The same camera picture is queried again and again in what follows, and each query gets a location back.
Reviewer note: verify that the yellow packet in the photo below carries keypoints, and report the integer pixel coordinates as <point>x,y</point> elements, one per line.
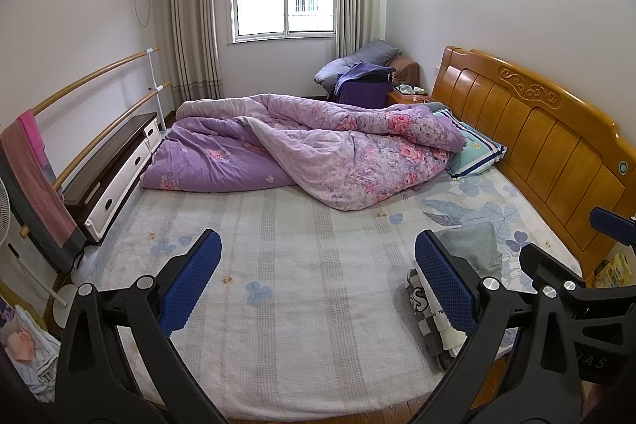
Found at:
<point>616,270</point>

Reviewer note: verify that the brown chair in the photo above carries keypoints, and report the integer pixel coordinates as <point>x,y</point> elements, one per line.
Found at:
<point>407,69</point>

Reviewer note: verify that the small clutter on nightstand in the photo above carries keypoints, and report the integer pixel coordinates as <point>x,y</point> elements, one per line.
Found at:
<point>411,89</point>

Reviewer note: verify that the pale blue pillow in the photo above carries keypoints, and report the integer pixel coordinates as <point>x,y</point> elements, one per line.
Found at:
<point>335,71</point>

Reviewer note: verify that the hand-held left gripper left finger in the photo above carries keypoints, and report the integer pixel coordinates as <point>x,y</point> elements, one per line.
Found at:
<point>191,280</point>

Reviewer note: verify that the wooden headboard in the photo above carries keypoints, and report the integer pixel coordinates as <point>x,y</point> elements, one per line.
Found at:
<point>546,141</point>

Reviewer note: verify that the white patterned bed blanket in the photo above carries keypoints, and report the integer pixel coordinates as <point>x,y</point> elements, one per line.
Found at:
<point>308,265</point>

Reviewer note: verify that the dark topped white cabinet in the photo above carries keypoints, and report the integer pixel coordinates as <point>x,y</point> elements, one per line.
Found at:
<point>114,165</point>

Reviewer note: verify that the purple floral quilt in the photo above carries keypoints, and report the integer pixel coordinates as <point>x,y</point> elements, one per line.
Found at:
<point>298,156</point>

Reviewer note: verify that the folded printed clothes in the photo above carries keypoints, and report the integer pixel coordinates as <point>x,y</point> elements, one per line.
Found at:
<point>432,329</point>

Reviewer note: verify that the pink and grey towels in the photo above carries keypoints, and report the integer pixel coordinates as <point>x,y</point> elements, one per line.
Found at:
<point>30,235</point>

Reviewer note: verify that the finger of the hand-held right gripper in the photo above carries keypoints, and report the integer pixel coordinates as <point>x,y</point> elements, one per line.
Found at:
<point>608,223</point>
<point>541,262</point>

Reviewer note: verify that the teal striped pillow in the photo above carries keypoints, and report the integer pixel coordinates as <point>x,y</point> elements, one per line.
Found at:
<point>477,151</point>

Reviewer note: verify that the wooden wall rail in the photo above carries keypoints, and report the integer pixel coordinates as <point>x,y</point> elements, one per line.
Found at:
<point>114,128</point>
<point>99,74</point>

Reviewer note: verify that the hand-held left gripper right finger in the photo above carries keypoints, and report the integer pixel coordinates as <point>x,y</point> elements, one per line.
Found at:
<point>444,280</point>

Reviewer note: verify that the grey pillow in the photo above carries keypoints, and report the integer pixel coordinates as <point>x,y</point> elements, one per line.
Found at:
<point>377,51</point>

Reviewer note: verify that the wooden nightstand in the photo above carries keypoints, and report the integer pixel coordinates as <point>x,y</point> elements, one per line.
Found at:
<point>405,98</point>

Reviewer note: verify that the pile of pale clothes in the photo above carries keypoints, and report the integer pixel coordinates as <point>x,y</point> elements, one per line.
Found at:
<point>30,354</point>

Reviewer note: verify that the white fan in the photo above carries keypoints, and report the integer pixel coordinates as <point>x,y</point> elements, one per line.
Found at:
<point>4,210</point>

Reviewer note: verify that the grey hoodie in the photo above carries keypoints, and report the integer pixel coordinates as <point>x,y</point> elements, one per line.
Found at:
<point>474,245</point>

